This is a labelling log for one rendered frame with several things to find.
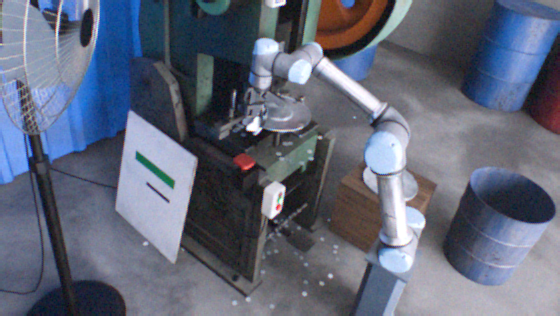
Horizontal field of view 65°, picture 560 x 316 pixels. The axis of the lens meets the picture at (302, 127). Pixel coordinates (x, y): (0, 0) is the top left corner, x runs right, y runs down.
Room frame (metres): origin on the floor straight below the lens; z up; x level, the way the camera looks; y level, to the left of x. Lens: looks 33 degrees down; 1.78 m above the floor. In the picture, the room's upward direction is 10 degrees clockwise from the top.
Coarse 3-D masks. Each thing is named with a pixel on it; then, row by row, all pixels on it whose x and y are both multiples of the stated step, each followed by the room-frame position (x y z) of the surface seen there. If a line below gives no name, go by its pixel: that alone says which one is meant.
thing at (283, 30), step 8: (280, 16) 1.73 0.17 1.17; (280, 24) 1.64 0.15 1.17; (288, 24) 1.68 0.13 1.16; (280, 32) 1.64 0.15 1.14; (288, 32) 1.69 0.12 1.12; (280, 40) 1.65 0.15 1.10; (288, 40) 1.70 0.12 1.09; (280, 48) 1.65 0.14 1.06; (240, 72) 1.64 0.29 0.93; (248, 72) 1.62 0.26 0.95; (240, 80) 1.64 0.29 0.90; (248, 80) 1.62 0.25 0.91; (272, 80) 1.59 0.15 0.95; (280, 80) 1.63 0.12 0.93; (272, 88) 1.59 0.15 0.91; (280, 88) 1.63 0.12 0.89
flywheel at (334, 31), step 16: (336, 0) 1.95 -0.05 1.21; (368, 0) 1.87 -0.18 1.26; (384, 0) 1.80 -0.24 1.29; (320, 16) 1.98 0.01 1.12; (336, 16) 1.94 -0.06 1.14; (352, 16) 1.90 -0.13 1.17; (368, 16) 1.83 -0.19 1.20; (384, 16) 1.84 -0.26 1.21; (320, 32) 1.96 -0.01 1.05; (336, 32) 1.92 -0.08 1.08; (352, 32) 1.86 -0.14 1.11; (368, 32) 1.83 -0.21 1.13; (336, 48) 1.88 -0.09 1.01
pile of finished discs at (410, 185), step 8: (368, 168) 1.91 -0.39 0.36; (368, 176) 1.84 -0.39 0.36; (408, 176) 1.90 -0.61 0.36; (368, 184) 1.77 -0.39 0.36; (376, 184) 1.79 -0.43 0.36; (408, 184) 1.83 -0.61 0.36; (416, 184) 1.84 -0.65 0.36; (376, 192) 1.72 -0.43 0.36; (408, 192) 1.77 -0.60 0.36; (416, 192) 1.77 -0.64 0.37
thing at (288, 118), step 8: (272, 104) 1.68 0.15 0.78; (288, 104) 1.71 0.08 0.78; (296, 104) 1.72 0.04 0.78; (272, 112) 1.61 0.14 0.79; (280, 112) 1.62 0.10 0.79; (288, 112) 1.63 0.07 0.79; (296, 112) 1.65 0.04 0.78; (304, 112) 1.66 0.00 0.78; (272, 120) 1.55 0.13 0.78; (280, 120) 1.56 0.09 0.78; (288, 120) 1.57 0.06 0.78; (296, 120) 1.59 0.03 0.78; (304, 120) 1.60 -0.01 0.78; (272, 128) 1.49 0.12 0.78; (280, 128) 1.50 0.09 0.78; (288, 128) 1.51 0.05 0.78; (296, 128) 1.52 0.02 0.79
